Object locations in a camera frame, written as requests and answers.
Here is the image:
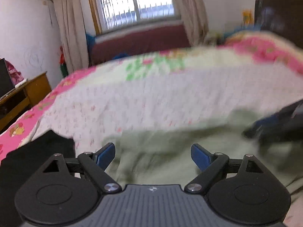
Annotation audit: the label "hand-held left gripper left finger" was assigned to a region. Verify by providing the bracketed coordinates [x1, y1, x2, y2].
[35, 143, 122, 194]

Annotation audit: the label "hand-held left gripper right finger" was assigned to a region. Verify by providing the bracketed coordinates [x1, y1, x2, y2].
[185, 144, 271, 193]

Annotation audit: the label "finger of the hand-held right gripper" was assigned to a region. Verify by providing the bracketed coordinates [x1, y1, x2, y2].
[242, 110, 288, 142]

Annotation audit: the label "light green pants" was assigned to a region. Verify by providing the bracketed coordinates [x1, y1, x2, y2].
[102, 110, 303, 195]

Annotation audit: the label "cherry print bed blanket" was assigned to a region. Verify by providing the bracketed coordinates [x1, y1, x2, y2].
[0, 32, 303, 227]

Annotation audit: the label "black cloth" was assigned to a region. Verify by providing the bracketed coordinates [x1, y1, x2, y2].
[0, 130, 76, 227]

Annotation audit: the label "pink printed pillow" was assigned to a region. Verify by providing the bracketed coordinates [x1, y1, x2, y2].
[224, 31, 303, 76]

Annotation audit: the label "wooden desk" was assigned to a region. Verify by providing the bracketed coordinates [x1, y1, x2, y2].
[0, 72, 52, 133]

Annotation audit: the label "blue cloth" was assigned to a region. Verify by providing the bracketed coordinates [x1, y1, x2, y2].
[225, 25, 261, 37]

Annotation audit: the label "red and green toy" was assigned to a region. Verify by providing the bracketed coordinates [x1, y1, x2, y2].
[59, 47, 68, 76]

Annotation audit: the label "dark wooden headboard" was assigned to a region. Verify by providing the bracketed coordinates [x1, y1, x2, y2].
[254, 0, 303, 50]

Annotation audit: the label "orange juice bottle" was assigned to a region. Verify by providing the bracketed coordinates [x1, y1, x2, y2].
[241, 9, 253, 26]

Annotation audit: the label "blue bag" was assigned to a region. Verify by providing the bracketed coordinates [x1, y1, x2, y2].
[85, 33, 95, 58]

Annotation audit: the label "maroon sofa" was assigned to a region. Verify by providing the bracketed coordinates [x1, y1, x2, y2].
[91, 24, 191, 65]

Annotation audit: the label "pink cloth on desk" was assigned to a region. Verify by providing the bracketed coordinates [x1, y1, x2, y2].
[5, 60, 24, 86]

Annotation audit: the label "black monitor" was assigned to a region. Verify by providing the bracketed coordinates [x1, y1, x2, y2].
[0, 58, 14, 98]

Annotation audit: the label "beige curtain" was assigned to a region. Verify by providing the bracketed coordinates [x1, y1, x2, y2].
[51, 0, 90, 76]
[170, 0, 210, 46]

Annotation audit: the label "barred window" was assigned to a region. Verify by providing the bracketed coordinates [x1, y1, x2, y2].
[86, 0, 181, 35]

